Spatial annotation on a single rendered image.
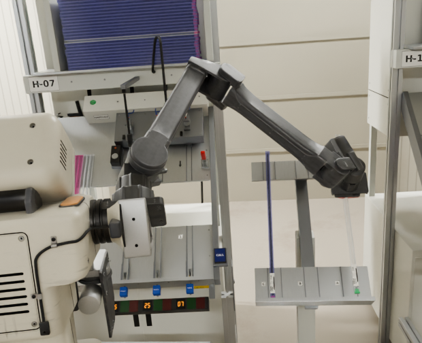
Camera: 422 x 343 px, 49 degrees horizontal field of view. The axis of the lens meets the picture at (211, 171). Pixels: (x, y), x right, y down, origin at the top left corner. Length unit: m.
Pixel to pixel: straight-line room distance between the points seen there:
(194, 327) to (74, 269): 1.28
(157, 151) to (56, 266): 0.30
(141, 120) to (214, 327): 0.91
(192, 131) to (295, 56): 2.27
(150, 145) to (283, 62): 3.04
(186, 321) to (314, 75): 2.51
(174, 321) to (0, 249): 1.30
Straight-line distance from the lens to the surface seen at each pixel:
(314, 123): 4.04
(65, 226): 0.82
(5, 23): 4.48
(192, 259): 1.62
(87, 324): 2.14
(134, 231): 0.87
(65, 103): 2.14
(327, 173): 1.24
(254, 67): 3.94
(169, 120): 1.07
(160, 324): 2.08
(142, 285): 1.63
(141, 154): 0.95
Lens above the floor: 1.52
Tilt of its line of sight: 17 degrees down
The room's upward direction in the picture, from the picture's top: 4 degrees counter-clockwise
